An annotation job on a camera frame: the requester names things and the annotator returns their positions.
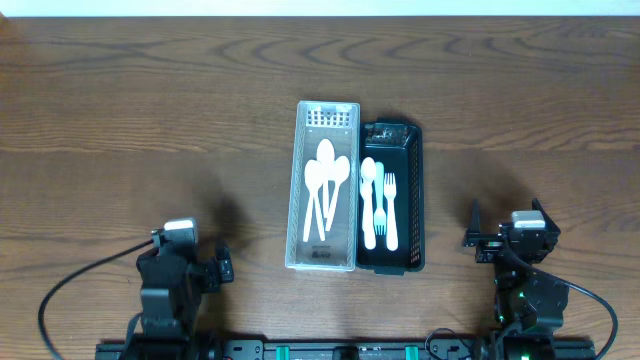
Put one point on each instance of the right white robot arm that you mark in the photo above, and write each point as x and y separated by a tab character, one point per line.
528	304

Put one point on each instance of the clear perforated plastic basket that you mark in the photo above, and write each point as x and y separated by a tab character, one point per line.
340	123

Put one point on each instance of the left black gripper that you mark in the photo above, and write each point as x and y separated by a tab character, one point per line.
208	273

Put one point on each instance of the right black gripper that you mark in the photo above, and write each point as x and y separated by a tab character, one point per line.
491	246

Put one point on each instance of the white plastic fork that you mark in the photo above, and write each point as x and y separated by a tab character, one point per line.
369	225
390	193

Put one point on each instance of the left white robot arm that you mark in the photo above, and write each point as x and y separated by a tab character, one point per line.
168	319

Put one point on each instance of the pale blue plastic fork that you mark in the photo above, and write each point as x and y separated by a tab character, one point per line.
379	213

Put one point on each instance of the black perforated plastic basket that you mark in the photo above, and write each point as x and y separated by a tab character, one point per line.
398	146

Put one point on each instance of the white plastic spoon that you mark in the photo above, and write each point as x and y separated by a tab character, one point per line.
314	210
341	172
314	177
368	174
325	154

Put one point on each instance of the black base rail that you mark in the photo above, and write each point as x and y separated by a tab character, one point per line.
439	347

